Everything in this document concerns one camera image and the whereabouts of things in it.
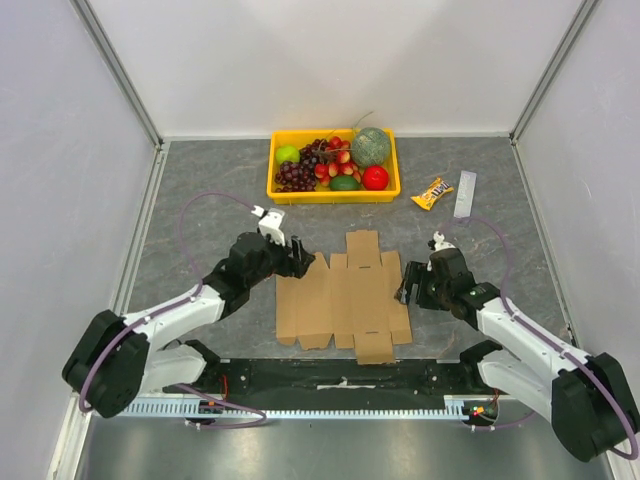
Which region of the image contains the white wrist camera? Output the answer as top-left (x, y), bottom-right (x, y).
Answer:
top-left (428, 231), bottom-right (456, 255)
top-left (251, 205), bottom-right (286, 247)

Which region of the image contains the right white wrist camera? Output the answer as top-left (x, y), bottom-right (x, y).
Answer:
top-left (428, 231), bottom-right (456, 255)

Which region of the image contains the purple grape bunch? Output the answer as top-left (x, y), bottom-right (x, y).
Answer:
top-left (273, 139), bottom-right (323, 193)

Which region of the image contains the red strawberry bunch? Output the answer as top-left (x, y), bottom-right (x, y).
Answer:
top-left (312, 136), bottom-right (362, 190)

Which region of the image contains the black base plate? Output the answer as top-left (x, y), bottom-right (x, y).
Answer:
top-left (190, 358), bottom-right (494, 399)

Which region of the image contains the green netted melon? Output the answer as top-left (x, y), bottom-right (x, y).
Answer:
top-left (351, 127), bottom-right (392, 168)

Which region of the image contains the red tomato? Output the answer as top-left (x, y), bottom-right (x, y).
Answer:
top-left (362, 166), bottom-right (390, 191)

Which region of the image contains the yellow candy packet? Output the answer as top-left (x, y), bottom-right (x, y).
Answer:
top-left (411, 177), bottom-right (454, 211)

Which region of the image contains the aluminium front rail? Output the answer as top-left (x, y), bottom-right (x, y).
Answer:
top-left (72, 357), bottom-right (616, 400)

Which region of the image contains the slotted cable duct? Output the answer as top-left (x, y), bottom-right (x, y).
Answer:
top-left (119, 395), bottom-right (469, 421)

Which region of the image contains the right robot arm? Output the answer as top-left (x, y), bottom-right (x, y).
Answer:
top-left (395, 242), bottom-right (639, 462)

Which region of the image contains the green apple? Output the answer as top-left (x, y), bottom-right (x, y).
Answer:
top-left (275, 144), bottom-right (300, 165)

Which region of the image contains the green avocado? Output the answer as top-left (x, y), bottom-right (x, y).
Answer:
top-left (329, 175), bottom-right (361, 191)

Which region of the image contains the brown cardboard box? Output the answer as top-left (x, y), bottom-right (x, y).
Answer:
top-left (276, 230), bottom-right (413, 365)

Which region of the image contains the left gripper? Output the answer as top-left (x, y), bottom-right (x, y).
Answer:
top-left (247, 232), bottom-right (315, 288)

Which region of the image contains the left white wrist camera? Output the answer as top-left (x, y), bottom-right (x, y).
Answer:
top-left (251, 205), bottom-right (286, 247)

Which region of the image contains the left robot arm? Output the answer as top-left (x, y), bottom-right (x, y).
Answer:
top-left (62, 232), bottom-right (315, 418)

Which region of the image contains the yellow plastic tray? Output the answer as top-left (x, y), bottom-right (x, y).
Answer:
top-left (266, 128), bottom-right (402, 205)

